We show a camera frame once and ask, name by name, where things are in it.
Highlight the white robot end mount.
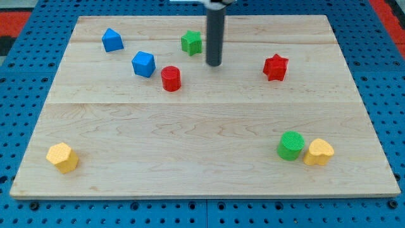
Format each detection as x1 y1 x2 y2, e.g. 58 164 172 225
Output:
169 0 236 8

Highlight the light wooden board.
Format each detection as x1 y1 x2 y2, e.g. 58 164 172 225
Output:
9 15 400 200

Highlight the blue cube block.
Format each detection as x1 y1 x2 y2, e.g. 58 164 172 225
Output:
132 51 156 78

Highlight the green cylinder block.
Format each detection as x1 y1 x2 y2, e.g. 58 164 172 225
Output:
277 131 305 161

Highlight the red cylinder block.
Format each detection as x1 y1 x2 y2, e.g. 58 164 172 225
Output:
161 66 181 92

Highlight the yellow hexagon block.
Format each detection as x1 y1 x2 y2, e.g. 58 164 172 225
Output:
46 142 79 174

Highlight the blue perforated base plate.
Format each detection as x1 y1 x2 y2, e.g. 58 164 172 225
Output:
1 1 404 227

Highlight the red star block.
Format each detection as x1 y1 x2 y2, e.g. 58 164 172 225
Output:
263 54 289 81

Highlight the yellow heart block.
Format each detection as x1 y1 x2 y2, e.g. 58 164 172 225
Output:
303 138 335 165

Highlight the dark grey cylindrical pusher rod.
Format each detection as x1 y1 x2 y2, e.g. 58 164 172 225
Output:
206 8 226 67

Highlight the blue pentagon house block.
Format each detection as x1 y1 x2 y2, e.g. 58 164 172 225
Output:
101 28 124 52

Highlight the green star block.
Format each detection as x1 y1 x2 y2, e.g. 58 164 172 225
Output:
181 30 202 56

